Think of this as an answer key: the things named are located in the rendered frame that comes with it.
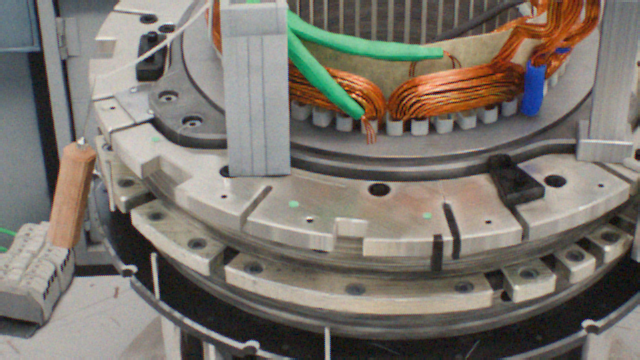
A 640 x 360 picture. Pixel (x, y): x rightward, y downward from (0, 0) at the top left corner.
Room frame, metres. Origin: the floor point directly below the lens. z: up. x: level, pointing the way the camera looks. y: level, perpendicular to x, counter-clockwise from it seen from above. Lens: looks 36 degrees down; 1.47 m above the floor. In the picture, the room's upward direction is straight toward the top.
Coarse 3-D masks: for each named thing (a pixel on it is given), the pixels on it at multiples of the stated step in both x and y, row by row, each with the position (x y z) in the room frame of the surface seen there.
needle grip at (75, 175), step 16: (64, 160) 0.56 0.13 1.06; (80, 160) 0.56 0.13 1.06; (64, 176) 0.56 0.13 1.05; (80, 176) 0.56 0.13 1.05; (64, 192) 0.56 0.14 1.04; (80, 192) 0.56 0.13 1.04; (64, 208) 0.55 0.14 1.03; (80, 208) 0.56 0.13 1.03; (64, 224) 0.55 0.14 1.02; (80, 224) 0.56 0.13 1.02; (64, 240) 0.55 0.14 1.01
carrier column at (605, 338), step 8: (592, 336) 0.58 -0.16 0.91; (600, 336) 0.58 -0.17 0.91; (608, 336) 0.59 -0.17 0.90; (584, 344) 0.58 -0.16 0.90; (592, 344) 0.58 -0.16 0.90; (600, 344) 0.58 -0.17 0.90; (608, 344) 0.59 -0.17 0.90; (576, 352) 0.59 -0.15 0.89; (584, 352) 0.58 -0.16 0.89; (592, 352) 0.58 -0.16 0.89; (600, 352) 0.58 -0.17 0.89; (608, 352) 0.59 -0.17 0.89
